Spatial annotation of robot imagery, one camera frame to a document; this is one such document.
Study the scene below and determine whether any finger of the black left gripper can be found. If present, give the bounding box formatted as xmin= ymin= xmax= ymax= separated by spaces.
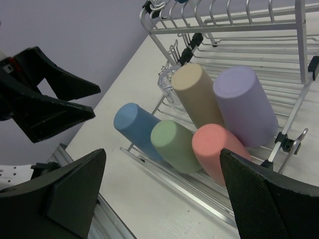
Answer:
xmin=14 ymin=94 xmax=95 ymax=143
xmin=13 ymin=46 xmax=101 ymax=101

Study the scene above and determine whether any silver metal dish rack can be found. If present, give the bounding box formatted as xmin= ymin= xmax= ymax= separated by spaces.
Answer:
xmin=120 ymin=0 xmax=319 ymax=229

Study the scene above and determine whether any salmon pink plastic cup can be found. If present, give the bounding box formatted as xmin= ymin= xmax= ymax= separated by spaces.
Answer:
xmin=192 ymin=123 xmax=251 ymax=186

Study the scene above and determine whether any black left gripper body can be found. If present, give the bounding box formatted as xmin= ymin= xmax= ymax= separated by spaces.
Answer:
xmin=0 ymin=54 xmax=42 ymax=121

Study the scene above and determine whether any light blue plastic cup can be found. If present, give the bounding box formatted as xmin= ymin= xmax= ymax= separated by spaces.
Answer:
xmin=114 ymin=103 xmax=163 ymax=161

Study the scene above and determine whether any lavender plastic cup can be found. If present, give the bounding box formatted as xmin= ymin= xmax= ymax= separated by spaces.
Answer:
xmin=213 ymin=66 xmax=279 ymax=147

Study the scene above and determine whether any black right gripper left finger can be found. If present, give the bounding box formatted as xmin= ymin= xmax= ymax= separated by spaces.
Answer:
xmin=0 ymin=149 xmax=106 ymax=239

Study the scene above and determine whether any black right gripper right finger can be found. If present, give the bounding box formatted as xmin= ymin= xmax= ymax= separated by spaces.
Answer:
xmin=220 ymin=148 xmax=319 ymax=239

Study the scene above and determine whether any beige plastic cup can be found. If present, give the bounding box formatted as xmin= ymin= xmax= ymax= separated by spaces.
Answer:
xmin=171 ymin=63 xmax=225 ymax=128

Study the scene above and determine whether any light green plastic cup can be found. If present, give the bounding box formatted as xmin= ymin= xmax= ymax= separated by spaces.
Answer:
xmin=151 ymin=120 xmax=202 ymax=174

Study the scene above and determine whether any dark blue ceramic mug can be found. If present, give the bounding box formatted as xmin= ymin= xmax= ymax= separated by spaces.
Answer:
xmin=175 ymin=0 xmax=188 ymax=3

